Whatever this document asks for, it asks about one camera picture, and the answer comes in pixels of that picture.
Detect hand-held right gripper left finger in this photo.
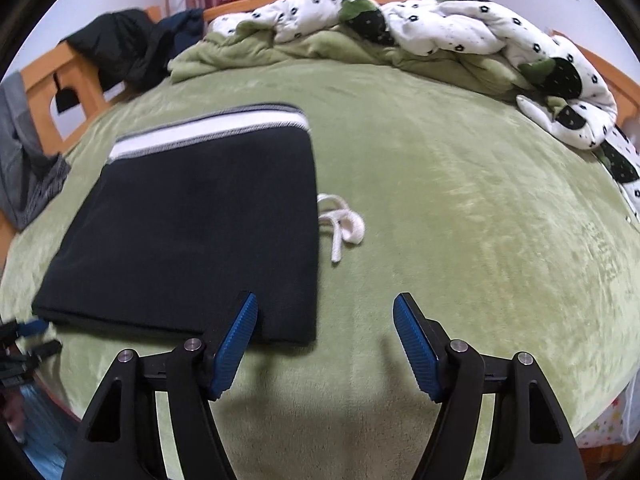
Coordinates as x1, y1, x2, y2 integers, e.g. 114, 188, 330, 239
60, 290, 260, 480

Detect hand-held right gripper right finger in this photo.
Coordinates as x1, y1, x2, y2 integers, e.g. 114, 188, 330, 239
392, 292, 588, 480

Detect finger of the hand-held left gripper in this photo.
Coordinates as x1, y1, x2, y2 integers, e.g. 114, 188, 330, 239
0, 341, 63, 378
0, 318, 48, 342

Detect black pants with white stripes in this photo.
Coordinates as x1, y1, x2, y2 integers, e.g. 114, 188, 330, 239
31, 102, 367, 346

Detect person's leg in blue jeans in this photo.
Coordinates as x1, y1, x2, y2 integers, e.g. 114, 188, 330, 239
15, 385, 77, 472

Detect green fleece bed sheet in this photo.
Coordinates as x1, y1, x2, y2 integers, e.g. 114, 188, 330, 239
0, 57, 640, 480

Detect grey garment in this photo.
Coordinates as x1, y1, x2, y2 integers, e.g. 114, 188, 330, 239
0, 71, 72, 231

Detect star printed sheet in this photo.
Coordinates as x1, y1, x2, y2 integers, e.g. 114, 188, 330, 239
580, 390, 632, 448

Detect black jacket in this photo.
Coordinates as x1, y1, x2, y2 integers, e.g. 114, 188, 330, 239
60, 8, 173, 93

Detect crumpled green blanket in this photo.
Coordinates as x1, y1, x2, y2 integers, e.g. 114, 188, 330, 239
167, 30, 566, 111

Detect white quilt with dark print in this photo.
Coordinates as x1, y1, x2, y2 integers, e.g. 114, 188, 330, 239
210, 0, 640, 226

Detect navy garment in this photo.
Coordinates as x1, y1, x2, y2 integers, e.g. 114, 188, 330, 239
150, 8, 206, 61

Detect wooden bed frame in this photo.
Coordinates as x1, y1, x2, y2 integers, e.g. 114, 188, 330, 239
0, 0, 640, 261

